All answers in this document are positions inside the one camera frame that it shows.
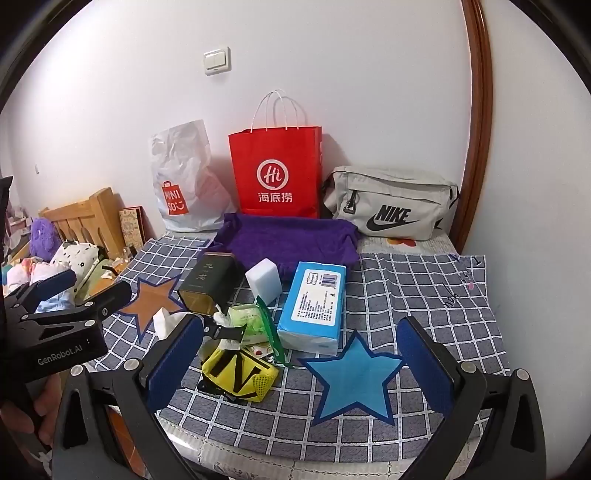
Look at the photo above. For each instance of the wooden headboard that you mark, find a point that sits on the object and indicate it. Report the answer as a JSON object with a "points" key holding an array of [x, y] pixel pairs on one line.
{"points": [[87, 214]]}

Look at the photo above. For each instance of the checkered tablecloth with stars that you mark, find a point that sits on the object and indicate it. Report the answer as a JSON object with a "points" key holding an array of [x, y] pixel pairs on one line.
{"points": [[415, 286]]}

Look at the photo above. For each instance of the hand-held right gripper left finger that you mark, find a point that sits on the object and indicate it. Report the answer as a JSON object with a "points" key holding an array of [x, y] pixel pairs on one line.
{"points": [[175, 364]]}

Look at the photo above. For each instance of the person's left hand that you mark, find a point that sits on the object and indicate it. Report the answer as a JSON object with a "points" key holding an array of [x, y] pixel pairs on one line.
{"points": [[18, 415]]}

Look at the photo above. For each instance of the yellow mesh pouch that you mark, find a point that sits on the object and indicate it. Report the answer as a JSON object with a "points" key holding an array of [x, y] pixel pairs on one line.
{"points": [[235, 374]]}

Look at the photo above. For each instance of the red white small packet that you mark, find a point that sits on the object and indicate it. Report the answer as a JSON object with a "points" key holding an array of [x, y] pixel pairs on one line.
{"points": [[254, 350]]}

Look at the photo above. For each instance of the dark green packet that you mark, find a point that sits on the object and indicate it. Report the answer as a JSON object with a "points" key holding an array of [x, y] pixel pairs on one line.
{"points": [[271, 332]]}

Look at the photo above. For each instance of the white dotted pillow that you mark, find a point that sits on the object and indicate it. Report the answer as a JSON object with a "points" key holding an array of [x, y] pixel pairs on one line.
{"points": [[76, 256]]}

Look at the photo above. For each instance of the purple towel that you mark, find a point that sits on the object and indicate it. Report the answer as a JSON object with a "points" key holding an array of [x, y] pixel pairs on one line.
{"points": [[295, 240]]}

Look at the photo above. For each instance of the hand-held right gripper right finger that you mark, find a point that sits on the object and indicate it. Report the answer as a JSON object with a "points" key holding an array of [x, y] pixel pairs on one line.
{"points": [[425, 369]]}

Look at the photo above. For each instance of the white lace table cover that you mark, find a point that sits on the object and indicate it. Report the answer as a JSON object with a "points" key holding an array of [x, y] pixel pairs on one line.
{"points": [[429, 244]]}

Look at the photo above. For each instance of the blue tissue pack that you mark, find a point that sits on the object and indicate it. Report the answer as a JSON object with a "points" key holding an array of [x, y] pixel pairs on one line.
{"points": [[314, 304]]}

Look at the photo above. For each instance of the red paper bag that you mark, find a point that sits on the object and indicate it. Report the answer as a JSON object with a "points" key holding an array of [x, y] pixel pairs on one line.
{"points": [[277, 175]]}

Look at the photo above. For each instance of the light green wet wipes pack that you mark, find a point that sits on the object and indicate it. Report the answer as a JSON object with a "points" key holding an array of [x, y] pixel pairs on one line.
{"points": [[247, 321]]}

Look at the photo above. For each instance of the white plastic shopping bag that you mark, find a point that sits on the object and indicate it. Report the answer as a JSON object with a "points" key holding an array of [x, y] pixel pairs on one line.
{"points": [[184, 184]]}

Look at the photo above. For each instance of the white sponge block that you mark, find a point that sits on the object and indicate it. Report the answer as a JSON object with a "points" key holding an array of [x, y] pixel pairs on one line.
{"points": [[264, 279]]}

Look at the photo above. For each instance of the pile of clothes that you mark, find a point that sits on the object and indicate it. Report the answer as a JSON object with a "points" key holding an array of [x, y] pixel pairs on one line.
{"points": [[27, 277]]}

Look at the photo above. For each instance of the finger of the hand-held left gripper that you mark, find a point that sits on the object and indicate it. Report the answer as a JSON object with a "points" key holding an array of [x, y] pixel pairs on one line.
{"points": [[48, 286], [108, 295]]}

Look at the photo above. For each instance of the patterned notebook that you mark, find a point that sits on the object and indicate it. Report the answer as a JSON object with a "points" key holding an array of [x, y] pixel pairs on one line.
{"points": [[133, 228]]}

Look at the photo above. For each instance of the purple plush toy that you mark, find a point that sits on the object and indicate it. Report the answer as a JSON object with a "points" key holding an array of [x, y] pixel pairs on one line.
{"points": [[44, 237]]}

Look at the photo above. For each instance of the white light switch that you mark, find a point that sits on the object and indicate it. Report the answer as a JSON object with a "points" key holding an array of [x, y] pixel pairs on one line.
{"points": [[217, 61]]}

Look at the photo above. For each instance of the dark tea box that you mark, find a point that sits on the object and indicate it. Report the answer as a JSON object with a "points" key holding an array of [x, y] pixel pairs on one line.
{"points": [[207, 281]]}

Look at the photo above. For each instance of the grey waist bag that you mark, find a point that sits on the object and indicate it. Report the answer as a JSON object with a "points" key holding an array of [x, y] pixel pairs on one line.
{"points": [[392, 203]]}

